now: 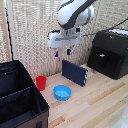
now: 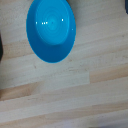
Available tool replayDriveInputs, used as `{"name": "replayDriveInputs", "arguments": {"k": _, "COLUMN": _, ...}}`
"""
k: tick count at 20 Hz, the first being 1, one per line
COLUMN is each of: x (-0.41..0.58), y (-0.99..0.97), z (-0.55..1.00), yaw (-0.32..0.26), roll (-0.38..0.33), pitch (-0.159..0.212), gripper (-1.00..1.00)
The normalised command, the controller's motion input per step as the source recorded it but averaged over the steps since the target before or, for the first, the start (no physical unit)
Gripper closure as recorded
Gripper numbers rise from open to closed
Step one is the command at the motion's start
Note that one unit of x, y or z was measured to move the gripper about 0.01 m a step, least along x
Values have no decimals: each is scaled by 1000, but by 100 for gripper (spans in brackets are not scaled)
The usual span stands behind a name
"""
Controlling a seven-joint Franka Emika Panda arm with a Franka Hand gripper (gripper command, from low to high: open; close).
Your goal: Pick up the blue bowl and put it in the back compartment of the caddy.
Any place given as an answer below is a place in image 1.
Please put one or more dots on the black case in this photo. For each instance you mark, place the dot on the black case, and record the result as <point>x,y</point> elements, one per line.
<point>109,53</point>

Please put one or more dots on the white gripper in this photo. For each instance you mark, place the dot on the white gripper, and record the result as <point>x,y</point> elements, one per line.
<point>64,39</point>

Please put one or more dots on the woven bamboo screen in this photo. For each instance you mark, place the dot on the woven bamboo screen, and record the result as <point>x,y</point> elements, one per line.
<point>50,33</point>

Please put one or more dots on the black fabric storage box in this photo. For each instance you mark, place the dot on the black fabric storage box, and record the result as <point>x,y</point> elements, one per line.
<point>19,96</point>

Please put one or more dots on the dark blue foam board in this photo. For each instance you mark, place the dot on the dark blue foam board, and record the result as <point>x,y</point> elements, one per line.
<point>74,72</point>

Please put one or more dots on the blue plastic bowl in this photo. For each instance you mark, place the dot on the blue plastic bowl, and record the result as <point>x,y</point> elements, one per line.
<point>62,92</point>

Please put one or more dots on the red plastic cup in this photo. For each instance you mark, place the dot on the red plastic cup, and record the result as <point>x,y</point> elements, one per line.
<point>41,82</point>

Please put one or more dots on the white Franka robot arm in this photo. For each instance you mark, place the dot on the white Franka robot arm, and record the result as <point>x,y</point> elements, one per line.
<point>74,13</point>

